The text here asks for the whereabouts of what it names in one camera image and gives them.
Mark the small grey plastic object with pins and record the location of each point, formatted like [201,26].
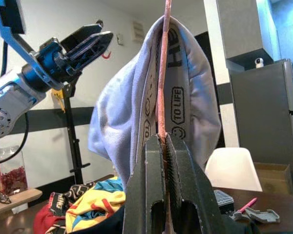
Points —
[263,215]

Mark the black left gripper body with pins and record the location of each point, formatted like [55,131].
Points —
[53,61]

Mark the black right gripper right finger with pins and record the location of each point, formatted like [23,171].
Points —
[190,185]

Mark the light wooden shelf board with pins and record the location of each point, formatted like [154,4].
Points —
[27,195]

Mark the dark wooden table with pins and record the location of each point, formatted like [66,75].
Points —
[288,207]

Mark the black orange lettered cloth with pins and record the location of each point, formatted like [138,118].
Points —
[61,203]

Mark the white plastic chair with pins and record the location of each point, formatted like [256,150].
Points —
[232,168]

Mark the yellow blue colourful shirt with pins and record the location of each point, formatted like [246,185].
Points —
[92,209]

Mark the light grey printed shorts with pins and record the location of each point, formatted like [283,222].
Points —
[117,109]

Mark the white wall switch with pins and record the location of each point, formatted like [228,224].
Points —
[120,39]

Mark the dark navy garment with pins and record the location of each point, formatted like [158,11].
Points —
[112,224]

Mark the pink pen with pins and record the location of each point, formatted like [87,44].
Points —
[246,205]

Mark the glass jar with red filling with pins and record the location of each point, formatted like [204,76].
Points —
[12,178]

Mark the plain cardboard box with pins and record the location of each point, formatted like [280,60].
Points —
[273,180]

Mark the yellow tool on stand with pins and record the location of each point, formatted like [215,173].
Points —
[58,93]

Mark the grey refrigerator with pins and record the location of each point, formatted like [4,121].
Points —
[258,109]

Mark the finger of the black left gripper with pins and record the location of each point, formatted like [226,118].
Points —
[97,44]
[85,30]

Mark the white security camera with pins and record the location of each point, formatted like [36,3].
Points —
[260,63]

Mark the black metal stand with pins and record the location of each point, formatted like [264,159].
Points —
[72,131]

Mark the white wall vent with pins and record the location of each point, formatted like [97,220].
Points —
[138,31]

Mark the grey keypad device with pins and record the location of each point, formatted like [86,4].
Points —
[222,198]

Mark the pink plastic hanger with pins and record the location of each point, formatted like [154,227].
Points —
[164,61]

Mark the red cloth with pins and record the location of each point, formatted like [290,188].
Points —
[44,221]

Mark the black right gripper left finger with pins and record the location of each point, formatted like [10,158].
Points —
[146,175]

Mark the red wall hook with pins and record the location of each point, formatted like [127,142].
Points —
[107,57]

